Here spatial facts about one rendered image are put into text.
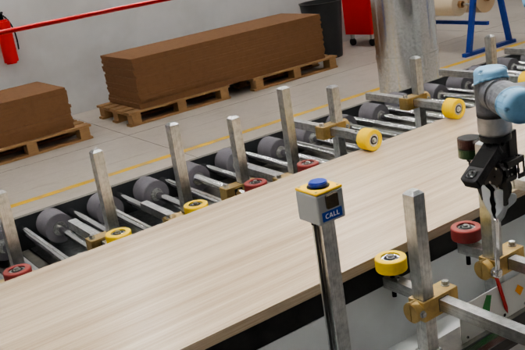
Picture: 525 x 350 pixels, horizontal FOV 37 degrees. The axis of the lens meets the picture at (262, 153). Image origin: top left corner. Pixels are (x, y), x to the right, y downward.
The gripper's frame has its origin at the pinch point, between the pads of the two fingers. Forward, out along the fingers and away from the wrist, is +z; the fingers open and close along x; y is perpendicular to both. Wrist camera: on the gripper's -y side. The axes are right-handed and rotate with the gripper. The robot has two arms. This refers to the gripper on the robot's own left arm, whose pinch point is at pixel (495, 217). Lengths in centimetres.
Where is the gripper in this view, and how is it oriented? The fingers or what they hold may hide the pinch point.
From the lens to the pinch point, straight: 189.7
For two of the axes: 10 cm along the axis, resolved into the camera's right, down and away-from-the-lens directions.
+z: 1.7, 9.4, 3.0
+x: -5.7, -1.6, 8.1
